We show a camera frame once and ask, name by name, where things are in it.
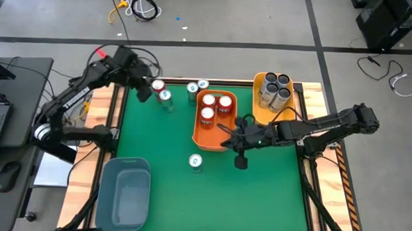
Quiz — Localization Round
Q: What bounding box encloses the black desk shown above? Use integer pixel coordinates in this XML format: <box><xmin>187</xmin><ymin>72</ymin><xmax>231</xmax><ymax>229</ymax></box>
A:
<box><xmin>0</xmin><ymin>54</ymin><xmax>54</xmax><ymax>231</ymax></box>

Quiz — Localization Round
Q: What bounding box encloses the black computer mouse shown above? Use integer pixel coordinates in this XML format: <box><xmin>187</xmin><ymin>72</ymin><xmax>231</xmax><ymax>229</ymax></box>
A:
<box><xmin>0</xmin><ymin>159</ymin><xmax>22</xmax><ymax>194</ymax></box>

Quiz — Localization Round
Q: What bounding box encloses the black floor cable with plug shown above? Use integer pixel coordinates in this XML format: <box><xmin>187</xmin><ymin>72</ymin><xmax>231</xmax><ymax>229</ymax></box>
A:
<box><xmin>355</xmin><ymin>54</ymin><xmax>405</xmax><ymax>90</ymax></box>

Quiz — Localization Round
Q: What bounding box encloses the white sheet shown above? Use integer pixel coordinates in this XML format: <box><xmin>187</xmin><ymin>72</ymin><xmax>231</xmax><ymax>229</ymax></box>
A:
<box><xmin>33</xmin><ymin>143</ymin><xmax>79</xmax><ymax>189</ymax></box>

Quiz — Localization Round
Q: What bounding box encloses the green table mat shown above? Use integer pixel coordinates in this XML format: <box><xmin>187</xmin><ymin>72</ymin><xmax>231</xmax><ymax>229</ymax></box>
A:
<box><xmin>112</xmin><ymin>80</ymin><xmax>316</xmax><ymax>231</ymax></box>

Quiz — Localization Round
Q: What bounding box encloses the black equipment case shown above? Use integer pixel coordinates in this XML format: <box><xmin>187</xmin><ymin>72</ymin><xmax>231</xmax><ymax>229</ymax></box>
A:
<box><xmin>347</xmin><ymin>0</ymin><xmax>412</xmax><ymax>55</ymax></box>

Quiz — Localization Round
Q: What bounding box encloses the black coiled floor cable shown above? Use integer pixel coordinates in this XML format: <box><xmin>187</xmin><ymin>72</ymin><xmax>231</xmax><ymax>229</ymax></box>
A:
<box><xmin>130</xmin><ymin>0</ymin><xmax>160</xmax><ymax>23</ymax></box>

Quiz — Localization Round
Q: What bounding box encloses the yellow plastic bin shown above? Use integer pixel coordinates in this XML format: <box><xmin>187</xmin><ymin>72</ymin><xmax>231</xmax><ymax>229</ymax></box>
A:
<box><xmin>251</xmin><ymin>71</ymin><xmax>299</xmax><ymax>128</ymax></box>

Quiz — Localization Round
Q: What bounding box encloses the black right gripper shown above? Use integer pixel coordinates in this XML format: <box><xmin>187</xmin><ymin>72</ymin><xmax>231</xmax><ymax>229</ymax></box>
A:
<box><xmin>215</xmin><ymin>120</ymin><xmax>284</xmax><ymax>152</ymax></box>

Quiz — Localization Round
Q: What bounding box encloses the green can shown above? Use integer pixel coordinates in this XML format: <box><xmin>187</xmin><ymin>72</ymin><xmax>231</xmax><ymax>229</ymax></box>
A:
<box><xmin>186</xmin><ymin>81</ymin><xmax>200</xmax><ymax>105</ymax></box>

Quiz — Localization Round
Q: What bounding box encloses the yellow black hazard tape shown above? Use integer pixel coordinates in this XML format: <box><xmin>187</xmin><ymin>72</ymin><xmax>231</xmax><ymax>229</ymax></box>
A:
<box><xmin>331</xmin><ymin>143</ymin><xmax>368</xmax><ymax>231</ymax></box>

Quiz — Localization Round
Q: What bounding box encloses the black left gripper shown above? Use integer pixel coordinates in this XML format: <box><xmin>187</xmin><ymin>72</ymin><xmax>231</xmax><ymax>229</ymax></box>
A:
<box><xmin>122</xmin><ymin>56</ymin><xmax>161</xmax><ymax>104</ymax></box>

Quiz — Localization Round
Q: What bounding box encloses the red Fanta soda can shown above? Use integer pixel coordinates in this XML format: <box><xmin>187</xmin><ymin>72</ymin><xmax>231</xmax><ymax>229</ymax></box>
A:
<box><xmin>199</xmin><ymin>106</ymin><xmax>217</xmax><ymax>130</ymax></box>
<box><xmin>201</xmin><ymin>93</ymin><xmax>217</xmax><ymax>110</ymax></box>
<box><xmin>150</xmin><ymin>79</ymin><xmax>167</xmax><ymax>102</ymax></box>
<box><xmin>216</xmin><ymin>95</ymin><xmax>234</xmax><ymax>118</ymax></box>

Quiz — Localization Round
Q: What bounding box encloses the red tag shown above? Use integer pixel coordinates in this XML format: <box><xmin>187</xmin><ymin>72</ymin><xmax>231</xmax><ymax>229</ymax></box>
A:
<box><xmin>93</xmin><ymin>47</ymin><xmax>109</xmax><ymax>60</ymax></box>

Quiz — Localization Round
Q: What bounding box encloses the blue-grey plastic bin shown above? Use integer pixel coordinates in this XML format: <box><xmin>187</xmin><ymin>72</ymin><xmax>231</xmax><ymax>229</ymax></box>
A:
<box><xmin>95</xmin><ymin>154</ymin><xmax>152</xmax><ymax>231</ymax></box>

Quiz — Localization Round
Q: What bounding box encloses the yellow floor cable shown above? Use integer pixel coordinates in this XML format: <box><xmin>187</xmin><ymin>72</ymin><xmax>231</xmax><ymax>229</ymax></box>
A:
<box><xmin>107</xmin><ymin>0</ymin><xmax>129</xmax><ymax>25</ymax></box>

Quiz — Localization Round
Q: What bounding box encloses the orange plastic bin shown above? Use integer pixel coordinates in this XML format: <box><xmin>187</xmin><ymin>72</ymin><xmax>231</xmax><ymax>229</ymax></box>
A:
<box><xmin>191</xmin><ymin>88</ymin><xmax>240</xmax><ymax>153</ymax></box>

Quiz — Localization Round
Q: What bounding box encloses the white floor cable with plug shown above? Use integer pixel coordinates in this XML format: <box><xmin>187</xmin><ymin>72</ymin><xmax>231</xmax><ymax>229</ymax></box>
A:
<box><xmin>390</xmin><ymin>72</ymin><xmax>412</xmax><ymax>99</ymax></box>

